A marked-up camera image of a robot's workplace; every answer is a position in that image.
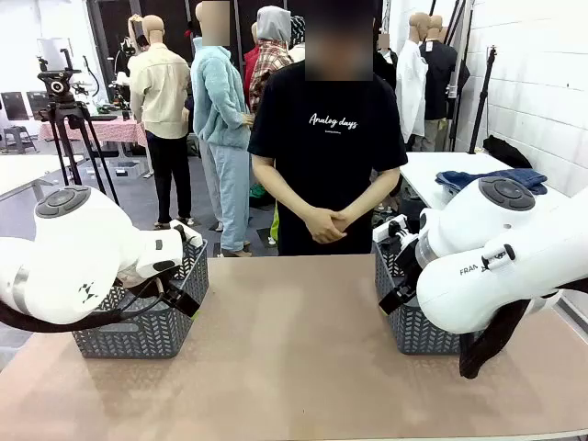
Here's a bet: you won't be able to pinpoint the grey plastic lattice basket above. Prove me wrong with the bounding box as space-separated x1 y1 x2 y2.
374 241 463 356
72 238 210 360

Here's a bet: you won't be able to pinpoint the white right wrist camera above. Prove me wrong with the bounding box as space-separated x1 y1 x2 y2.
372 214 414 252

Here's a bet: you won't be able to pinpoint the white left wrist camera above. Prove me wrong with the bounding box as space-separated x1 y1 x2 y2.
168 219 205 247

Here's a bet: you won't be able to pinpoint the mannequin in dark suit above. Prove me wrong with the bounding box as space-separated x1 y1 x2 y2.
372 32 399 91

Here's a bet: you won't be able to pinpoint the table with pink cloth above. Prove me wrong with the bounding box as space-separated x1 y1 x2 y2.
39 117 148 148

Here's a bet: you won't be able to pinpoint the black camera tripod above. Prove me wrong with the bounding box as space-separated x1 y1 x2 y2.
36 48 120 208

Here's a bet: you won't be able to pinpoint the black stand poles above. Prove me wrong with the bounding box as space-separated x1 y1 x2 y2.
447 0 477 153

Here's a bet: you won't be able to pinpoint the person's left hand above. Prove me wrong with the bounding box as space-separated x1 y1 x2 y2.
334 206 365 232

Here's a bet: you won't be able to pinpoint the black garment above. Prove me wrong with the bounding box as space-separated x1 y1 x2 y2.
481 134 533 170

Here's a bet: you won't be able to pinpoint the mannequin in black shirt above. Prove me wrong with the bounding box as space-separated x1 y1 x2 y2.
420 14 470 153

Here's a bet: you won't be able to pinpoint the person's right forearm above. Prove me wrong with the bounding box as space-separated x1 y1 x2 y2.
251 154 318 226

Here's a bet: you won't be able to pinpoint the person's left forearm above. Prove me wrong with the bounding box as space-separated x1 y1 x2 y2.
342 167 401 226

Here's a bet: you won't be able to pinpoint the grey step stool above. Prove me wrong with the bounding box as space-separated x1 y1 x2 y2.
3 124 38 155

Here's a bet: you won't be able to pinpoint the mannequin in red top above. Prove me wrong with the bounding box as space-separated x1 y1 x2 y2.
243 21 261 97

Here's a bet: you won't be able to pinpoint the mannequin in cream jacket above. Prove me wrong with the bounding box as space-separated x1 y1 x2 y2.
128 14 193 231

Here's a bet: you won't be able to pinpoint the person's right hand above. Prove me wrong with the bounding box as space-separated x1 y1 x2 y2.
303 209 349 245

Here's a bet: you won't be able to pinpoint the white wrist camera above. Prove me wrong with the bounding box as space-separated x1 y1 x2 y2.
372 214 414 252
168 219 205 247

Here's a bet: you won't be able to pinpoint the person in black t-shirt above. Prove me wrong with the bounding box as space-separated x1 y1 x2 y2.
247 0 409 257

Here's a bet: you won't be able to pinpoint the black wall panel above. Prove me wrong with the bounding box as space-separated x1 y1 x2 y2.
0 91 29 121
26 90 50 119

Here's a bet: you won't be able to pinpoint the black right arm cable sleeve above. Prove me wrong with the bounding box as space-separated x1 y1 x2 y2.
458 277 588 380

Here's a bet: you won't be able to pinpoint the mannequin in blue fleece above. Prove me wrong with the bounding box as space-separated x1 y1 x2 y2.
190 0 254 258

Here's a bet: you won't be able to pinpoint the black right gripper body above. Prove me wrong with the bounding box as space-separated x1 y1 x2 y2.
392 246 421 302

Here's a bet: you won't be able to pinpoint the folded dark blue jeans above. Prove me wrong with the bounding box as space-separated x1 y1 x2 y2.
435 168 548 197

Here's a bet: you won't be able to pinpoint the mannequin in plaid hoodie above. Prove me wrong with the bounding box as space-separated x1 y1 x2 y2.
245 5 295 116

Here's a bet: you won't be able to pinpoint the black light stand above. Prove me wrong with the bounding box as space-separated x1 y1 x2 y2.
468 44 498 155

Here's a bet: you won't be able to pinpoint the black crate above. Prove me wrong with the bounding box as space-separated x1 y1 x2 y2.
398 183 427 222

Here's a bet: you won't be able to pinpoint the mannequin in white shirt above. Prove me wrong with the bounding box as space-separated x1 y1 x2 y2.
395 12 431 144

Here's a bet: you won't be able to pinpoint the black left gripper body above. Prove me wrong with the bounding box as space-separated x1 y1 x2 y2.
157 275 179 299

